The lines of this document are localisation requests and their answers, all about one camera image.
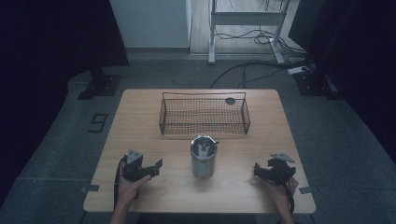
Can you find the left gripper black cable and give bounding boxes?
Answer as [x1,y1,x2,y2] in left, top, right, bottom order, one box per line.
[113,156,128,210]

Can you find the black wire mesh basket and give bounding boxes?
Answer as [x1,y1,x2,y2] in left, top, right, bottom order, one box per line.
[158,91,251,136]

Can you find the black floor cables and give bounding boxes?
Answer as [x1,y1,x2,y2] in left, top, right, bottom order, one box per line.
[209,57,314,91]

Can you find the person's dark clothing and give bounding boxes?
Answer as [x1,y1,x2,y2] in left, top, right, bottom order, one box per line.
[135,213,258,224]

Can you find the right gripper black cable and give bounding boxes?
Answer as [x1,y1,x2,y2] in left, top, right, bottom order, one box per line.
[274,167,296,217]

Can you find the silver metal cylinder holder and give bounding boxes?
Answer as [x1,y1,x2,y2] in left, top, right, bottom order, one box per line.
[190,133,219,180]

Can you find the white metal desk frame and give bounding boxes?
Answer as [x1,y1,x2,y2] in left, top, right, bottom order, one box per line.
[207,0,292,65]

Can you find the black-handled metal utensil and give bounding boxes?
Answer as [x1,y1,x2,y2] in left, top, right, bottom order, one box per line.
[201,139,220,149]

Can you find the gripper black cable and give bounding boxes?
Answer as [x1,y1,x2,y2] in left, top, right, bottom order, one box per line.
[113,156,128,210]
[274,167,296,217]

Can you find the white utensil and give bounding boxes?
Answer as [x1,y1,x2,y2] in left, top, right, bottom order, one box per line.
[197,144,212,161]

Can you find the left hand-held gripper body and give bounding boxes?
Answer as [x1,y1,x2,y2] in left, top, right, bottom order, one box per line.
[120,148,157,183]

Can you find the black stand base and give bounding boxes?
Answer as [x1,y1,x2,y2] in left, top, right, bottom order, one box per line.
[293,68,340,98]
[77,66,123,101]

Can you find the dark curtain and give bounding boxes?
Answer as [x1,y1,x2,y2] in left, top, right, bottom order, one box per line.
[289,0,396,158]
[0,0,131,208]

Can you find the white power strip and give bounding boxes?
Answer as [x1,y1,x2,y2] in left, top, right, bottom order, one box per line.
[286,65,310,76]

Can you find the person's left hand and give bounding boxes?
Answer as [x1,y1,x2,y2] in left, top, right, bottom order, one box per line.
[116,174,153,207]

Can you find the cable bundle under desk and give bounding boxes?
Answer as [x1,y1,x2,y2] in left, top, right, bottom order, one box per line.
[214,27,308,58]

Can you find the person's right hand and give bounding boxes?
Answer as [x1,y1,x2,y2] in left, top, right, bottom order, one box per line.
[263,175,300,210]

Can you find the white panel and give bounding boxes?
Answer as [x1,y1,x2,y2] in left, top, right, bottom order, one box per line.
[108,0,192,49]

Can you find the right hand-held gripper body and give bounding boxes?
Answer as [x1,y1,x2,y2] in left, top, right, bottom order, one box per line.
[261,152,297,185]

